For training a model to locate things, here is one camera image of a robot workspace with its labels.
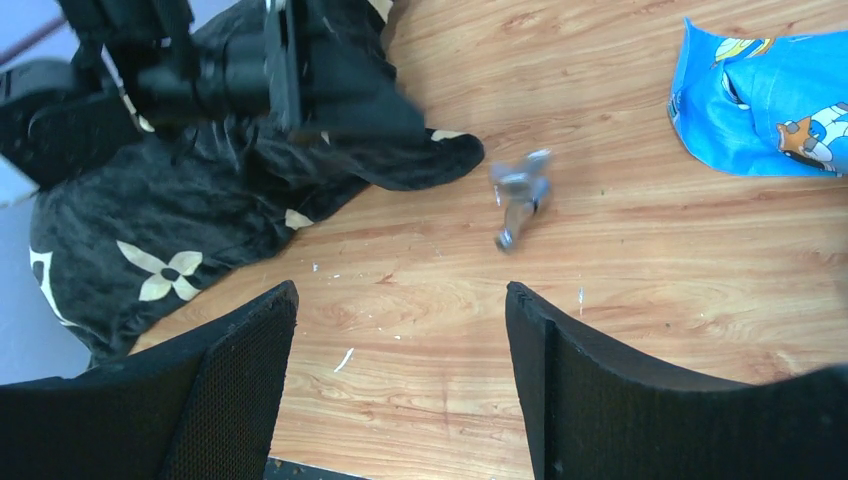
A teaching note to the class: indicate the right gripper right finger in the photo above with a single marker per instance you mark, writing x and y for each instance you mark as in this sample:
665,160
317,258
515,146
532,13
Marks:
597,408

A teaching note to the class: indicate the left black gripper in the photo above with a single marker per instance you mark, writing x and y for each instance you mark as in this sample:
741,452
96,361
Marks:
319,84

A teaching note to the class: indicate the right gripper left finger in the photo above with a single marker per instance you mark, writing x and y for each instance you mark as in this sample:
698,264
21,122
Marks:
202,405

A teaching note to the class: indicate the chrome faucet tap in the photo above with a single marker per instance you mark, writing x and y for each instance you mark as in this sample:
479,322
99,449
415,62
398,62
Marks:
522,188

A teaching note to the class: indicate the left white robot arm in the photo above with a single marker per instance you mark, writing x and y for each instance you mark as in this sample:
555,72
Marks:
138,68

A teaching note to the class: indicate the black floral pillow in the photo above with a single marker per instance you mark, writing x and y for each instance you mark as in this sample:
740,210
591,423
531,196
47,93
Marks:
120,248

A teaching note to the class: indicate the blue printed cloth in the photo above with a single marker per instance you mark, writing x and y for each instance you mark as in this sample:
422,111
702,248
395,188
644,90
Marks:
762,106

